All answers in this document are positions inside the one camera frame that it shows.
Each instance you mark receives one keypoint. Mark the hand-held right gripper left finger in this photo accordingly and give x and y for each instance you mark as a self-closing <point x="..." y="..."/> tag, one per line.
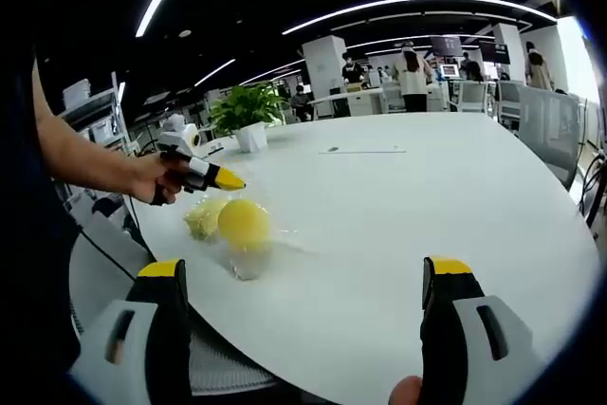
<point x="156" y="329"/>

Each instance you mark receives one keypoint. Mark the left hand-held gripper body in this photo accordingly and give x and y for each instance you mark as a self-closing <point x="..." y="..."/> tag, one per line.
<point x="176" y="141"/>

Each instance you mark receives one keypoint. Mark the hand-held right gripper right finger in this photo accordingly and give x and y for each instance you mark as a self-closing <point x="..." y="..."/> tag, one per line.
<point x="443" y="329"/>

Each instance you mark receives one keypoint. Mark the square yellow silicone block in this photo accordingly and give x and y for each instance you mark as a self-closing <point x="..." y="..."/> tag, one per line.
<point x="201" y="220"/>

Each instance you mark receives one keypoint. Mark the round yellow silicone block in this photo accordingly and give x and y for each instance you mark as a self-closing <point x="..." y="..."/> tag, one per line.
<point x="244" y="225"/>

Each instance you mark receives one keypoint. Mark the person's left hand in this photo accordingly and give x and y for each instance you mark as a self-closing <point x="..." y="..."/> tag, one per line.
<point x="144" y="179"/>

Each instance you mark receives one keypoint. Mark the person's right hand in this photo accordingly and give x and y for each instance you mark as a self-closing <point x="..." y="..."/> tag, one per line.
<point x="405" y="393"/>

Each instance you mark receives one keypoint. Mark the green potted plant white pot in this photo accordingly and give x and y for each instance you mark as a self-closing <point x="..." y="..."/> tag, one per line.
<point x="251" y="134"/>

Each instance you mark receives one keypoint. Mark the short ceiling light strip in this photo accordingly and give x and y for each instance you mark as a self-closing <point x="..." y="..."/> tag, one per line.
<point x="213" y="72"/>

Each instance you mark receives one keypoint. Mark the metal shelf with white bins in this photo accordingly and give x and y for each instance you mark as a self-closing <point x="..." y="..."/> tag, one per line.
<point x="95" y="111"/>

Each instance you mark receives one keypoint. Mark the grey mesh office chair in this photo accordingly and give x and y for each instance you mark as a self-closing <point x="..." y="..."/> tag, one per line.
<point x="95" y="258"/>

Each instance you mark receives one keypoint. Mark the white standing desk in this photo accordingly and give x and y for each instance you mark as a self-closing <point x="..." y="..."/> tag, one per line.
<point x="346" y="97"/>

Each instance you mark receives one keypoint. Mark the grey high-back chair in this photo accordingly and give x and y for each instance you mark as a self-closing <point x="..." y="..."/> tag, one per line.
<point x="550" y="130"/>

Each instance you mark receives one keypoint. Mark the white office chair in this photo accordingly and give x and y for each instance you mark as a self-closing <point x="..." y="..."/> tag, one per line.
<point x="509" y="99"/>
<point x="474" y="97"/>

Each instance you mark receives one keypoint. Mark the small desk monitor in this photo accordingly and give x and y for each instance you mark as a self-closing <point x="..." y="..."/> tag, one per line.
<point x="449" y="70"/>

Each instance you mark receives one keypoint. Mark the dark hanging screen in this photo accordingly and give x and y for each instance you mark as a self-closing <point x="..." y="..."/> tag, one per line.
<point x="498" y="51"/>
<point x="446" y="44"/>

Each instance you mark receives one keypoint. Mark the black tubular frame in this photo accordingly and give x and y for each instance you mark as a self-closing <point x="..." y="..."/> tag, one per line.
<point x="593" y="187"/>

